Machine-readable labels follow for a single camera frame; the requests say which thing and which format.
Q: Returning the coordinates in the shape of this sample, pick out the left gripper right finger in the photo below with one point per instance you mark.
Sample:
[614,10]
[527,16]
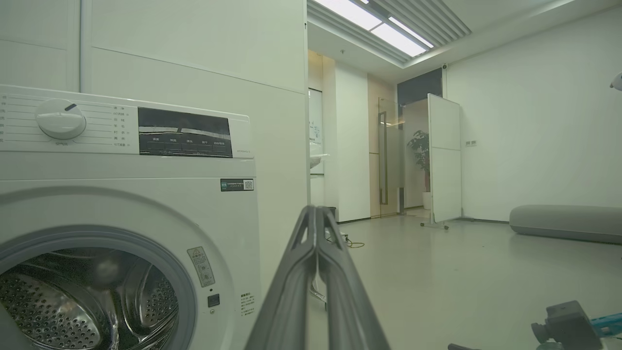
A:
[350,311]

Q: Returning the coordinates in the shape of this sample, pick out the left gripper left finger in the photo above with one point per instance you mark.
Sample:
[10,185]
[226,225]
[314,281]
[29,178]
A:
[286,301]

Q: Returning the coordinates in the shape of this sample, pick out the frosted glass door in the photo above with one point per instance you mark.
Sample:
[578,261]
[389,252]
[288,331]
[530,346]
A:
[391,160]

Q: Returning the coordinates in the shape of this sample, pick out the white front-load washing machine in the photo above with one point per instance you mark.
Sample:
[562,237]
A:
[121,194]

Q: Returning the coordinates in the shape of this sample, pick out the stainless steel washing machine drum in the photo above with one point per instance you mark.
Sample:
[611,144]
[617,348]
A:
[58,311]

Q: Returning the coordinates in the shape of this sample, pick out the white plastic control dial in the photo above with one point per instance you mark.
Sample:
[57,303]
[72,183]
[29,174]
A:
[60,119]

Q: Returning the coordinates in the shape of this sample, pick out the metal caster leg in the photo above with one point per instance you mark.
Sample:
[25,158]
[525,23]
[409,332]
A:
[318,293]

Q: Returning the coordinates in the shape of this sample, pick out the green potted plant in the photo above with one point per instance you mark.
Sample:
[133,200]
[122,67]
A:
[422,155]

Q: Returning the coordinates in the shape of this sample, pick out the narrow white room divider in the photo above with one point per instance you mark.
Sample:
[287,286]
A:
[444,160]

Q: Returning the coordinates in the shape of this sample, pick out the long grey cushion sofa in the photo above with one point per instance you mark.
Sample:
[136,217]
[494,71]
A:
[563,222]

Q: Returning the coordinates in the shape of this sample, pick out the ceiling light panel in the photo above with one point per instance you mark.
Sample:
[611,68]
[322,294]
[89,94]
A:
[398,38]

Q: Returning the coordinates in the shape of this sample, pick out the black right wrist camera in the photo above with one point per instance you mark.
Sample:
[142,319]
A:
[566,321]

